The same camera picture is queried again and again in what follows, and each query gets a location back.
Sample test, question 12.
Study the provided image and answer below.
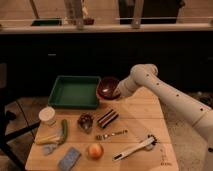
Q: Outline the dark red bowl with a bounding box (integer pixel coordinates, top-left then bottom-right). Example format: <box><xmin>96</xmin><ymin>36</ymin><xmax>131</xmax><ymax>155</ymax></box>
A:
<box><xmin>97</xmin><ymin>77</ymin><xmax>119</xmax><ymax>100</ymax></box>

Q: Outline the blue sponge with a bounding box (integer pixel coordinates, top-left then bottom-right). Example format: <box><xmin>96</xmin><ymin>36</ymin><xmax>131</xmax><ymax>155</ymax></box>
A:
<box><xmin>58</xmin><ymin>147</ymin><xmax>81</xmax><ymax>171</ymax></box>

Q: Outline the metal cookie cutter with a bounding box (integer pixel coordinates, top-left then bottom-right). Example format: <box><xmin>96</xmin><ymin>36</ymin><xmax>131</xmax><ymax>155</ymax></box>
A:
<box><xmin>77</xmin><ymin>113</ymin><xmax>94</xmax><ymax>134</ymax></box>

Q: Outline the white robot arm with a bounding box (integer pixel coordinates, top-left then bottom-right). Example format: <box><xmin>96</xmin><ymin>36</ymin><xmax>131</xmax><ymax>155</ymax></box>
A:
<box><xmin>113</xmin><ymin>64</ymin><xmax>213</xmax><ymax>148</ymax></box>

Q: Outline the green cucumber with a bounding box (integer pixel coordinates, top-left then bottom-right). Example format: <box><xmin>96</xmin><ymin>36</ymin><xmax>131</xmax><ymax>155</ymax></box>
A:
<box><xmin>60</xmin><ymin>119</ymin><xmax>68</xmax><ymax>144</ymax></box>

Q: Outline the green tray in background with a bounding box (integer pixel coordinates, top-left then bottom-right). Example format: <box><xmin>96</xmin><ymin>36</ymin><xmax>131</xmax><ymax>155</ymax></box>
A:
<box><xmin>31</xmin><ymin>18</ymin><xmax>62</xmax><ymax>26</ymax></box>

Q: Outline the green plastic tray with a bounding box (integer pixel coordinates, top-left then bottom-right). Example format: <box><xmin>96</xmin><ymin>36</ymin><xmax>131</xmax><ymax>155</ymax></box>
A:
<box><xmin>48</xmin><ymin>76</ymin><xmax>100</xmax><ymax>109</ymax></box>

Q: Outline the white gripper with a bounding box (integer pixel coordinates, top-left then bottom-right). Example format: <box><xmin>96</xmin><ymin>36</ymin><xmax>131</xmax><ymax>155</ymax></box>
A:
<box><xmin>114</xmin><ymin>76</ymin><xmax>137</xmax><ymax>97</ymax></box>

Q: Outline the yellow corn husk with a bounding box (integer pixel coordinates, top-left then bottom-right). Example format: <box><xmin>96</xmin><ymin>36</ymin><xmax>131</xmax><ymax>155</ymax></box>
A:
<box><xmin>35</xmin><ymin>134</ymin><xmax>63</xmax><ymax>145</ymax></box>

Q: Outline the red bowl in background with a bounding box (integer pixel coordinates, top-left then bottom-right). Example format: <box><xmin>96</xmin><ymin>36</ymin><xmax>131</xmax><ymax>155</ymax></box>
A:
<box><xmin>84</xmin><ymin>18</ymin><xmax>94</xmax><ymax>25</ymax></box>

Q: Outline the black striped box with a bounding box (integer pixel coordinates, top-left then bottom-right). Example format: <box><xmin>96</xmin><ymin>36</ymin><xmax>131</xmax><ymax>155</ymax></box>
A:
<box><xmin>97</xmin><ymin>109</ymin><xmax>118</xmax><ymax>129</ymax></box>

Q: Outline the silver fork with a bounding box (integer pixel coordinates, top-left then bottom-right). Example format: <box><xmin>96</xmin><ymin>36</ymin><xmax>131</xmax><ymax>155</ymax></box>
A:
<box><xmin>95</xmin><ymin>130</ymin><xmax>128</xmax><ymax>141</ymax></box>

